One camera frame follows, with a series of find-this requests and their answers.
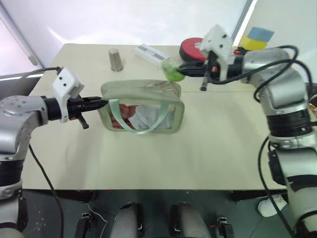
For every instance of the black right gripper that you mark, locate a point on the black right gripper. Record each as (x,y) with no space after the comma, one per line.
(213,70)

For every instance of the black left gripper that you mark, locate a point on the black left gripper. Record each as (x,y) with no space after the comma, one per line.
(75,106)

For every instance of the green transparent zip pouch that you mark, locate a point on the green transparent zip pouch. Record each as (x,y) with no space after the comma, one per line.
(138,91)

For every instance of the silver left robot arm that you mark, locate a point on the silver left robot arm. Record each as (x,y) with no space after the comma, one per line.
(17,124)

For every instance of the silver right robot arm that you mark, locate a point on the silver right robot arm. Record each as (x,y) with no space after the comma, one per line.
(284,94)

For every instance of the red and black round disc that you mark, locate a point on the red and black round disc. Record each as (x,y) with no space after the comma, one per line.
(190,47)

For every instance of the white rectangular box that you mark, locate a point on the white rectangular box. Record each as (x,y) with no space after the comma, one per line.
(151,54)

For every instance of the silver metal cup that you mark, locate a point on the silver metal cup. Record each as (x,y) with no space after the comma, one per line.
(116,60)

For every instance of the yellow and blue sponge block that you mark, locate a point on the yellow and blue sponge block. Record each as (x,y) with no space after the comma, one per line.
(255,39)

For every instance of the grey rounded robot leg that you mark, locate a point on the grey rounded robot leg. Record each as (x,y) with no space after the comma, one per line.
(189,220)
(126,220)

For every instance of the white round floor object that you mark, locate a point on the white round floor object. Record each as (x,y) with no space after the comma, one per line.
(268,207)

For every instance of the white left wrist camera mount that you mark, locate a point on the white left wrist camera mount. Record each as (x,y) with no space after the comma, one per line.
(65,83)

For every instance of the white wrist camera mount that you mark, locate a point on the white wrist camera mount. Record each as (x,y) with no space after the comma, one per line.
(218,37)
(65,83)

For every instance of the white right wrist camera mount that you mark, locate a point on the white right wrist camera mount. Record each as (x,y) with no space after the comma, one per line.
(218,37)

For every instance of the grey corner frame post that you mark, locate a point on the grey corner frame post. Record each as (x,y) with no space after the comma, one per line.
(244,19)

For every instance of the silver window frame bar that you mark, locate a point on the silver window frame bar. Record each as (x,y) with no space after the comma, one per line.
(19,39)

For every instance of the black floor bracket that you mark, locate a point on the black floor bracket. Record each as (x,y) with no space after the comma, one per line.
(83,226)
(225,226)

